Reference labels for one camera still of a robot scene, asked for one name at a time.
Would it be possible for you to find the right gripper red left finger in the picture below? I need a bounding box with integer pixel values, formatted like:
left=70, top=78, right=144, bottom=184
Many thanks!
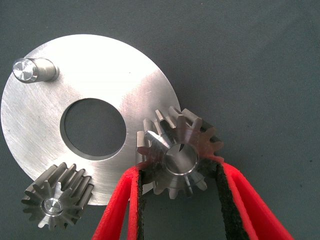
left=91, top=166, right=149, bottom=240

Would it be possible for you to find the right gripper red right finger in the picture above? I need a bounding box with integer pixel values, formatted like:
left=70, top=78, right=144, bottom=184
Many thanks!
left=214, top=156, right=296, bottom=240

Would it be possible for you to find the dark steel planetary gear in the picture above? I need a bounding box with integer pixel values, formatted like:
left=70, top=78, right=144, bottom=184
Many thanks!
left=21, top=161, right=96, bottom=231
left=136, top=105, right=225, bottom=200

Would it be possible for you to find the round metal carrier plate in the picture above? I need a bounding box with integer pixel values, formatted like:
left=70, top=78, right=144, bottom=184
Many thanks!
left=0, top=33, right=181, bottom=206

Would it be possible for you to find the dark grey table cloth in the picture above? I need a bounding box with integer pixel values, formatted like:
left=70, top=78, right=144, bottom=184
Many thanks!
left=0, top=0, right=320, bottom=240

